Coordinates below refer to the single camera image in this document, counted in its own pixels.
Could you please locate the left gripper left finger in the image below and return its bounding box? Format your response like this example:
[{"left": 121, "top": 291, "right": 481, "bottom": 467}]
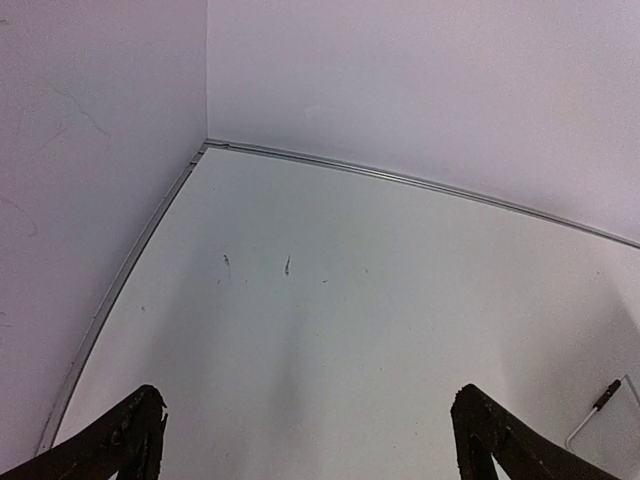
[{"left": 1, "top": 384, "right": 168, "bottom": 479}]

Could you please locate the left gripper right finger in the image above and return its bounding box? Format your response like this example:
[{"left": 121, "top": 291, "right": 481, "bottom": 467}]
[{"left": 450, "top": 384, "right": 613, "bottom": 480}]

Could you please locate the wire whiteboard stand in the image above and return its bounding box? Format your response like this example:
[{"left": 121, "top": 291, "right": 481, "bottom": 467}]
[{"left": 564, "top": 379, "right": 622, "bottom": 450}]

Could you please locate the aluminium left side rail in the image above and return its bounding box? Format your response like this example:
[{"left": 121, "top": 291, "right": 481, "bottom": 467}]
[{"left": 34, "top": 143, "right": 207, "bottom": 456}]

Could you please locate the aluminium back table rail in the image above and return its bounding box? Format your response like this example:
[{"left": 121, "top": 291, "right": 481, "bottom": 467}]
[{"left": 199, "top": 139, "right": 639, "bottom": 250}]

